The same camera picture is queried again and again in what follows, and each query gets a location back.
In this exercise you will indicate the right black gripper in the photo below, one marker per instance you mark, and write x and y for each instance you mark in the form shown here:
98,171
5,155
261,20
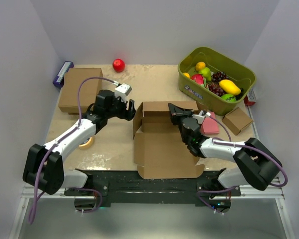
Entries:
178,112

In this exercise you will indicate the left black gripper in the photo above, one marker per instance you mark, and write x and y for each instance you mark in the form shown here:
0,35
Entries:
126,114

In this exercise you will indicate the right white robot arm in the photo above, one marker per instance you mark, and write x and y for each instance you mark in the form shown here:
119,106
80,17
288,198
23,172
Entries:
256,165

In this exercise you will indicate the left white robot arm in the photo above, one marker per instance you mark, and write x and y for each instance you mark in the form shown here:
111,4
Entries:
44,165

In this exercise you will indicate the closed brown cardboard box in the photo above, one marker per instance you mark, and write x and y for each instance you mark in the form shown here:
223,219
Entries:
73,78

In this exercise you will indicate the small brown cardboard box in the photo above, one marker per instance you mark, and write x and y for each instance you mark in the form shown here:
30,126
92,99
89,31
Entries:
237,120

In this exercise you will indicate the pink notepad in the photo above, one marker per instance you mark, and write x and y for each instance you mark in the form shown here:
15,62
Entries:
210,127

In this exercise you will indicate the pink dragon fruit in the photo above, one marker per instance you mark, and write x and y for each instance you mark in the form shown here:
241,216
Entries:
199,79

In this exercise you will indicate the red grape bunch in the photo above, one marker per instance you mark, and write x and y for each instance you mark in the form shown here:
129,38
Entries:
216,89

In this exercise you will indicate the green pear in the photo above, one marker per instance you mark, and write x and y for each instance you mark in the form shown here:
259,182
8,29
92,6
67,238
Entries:
206,73

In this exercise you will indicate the olive green plastic tub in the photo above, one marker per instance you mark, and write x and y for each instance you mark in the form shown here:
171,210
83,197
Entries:
242,76

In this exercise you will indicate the red apple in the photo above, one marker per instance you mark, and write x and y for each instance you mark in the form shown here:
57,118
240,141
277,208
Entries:
118,65

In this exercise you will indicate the orange fruit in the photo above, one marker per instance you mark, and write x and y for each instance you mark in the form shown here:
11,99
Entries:
199,66

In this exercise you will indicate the dark purple grape bunch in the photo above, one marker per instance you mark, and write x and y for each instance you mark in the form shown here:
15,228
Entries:
218,76

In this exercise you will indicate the green lime fruit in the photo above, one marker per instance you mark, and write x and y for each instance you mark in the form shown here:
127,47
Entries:
229,97

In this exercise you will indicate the yellow mango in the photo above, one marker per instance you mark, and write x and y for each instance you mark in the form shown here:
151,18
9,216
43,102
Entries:
229,87

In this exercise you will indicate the red white carton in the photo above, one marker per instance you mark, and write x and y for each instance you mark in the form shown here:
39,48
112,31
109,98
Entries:
250,98

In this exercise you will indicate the purple white carton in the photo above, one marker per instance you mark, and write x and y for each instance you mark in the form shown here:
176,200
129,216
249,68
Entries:
58,80

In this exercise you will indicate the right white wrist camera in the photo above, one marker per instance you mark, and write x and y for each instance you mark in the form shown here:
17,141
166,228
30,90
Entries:
201,116

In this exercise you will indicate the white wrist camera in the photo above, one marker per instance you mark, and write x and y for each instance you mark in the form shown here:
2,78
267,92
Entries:
201,116
122,90

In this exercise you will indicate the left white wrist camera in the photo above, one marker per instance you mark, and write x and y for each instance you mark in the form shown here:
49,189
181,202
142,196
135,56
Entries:
122,90

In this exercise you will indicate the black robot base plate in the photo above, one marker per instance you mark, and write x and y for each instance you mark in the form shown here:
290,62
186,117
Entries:
109,187

